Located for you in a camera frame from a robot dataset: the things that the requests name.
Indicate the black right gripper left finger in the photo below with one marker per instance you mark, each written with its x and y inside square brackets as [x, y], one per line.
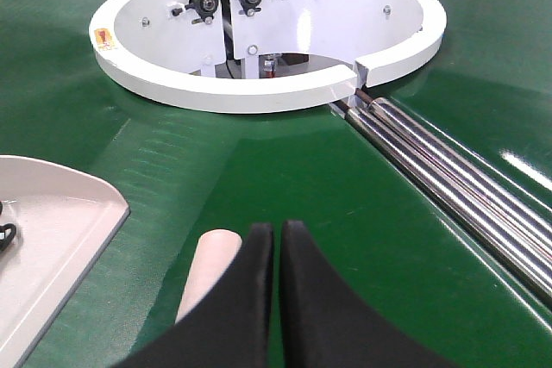
[230, 326]

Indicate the steel conveyor rollers right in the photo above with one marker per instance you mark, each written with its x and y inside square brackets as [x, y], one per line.
[516, 235]

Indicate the green conveyor belt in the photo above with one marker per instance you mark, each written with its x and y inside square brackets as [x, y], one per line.
[487, 93]

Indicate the beige hand brush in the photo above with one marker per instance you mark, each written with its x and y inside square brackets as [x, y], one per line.
[215, 251]

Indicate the beige plastic dustpan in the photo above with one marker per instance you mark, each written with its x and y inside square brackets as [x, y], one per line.
[64, 219]

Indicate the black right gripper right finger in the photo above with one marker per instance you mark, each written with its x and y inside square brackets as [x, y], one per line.
[326, 324]

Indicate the left black bearing mount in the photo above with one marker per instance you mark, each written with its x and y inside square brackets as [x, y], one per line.
[204, 8]

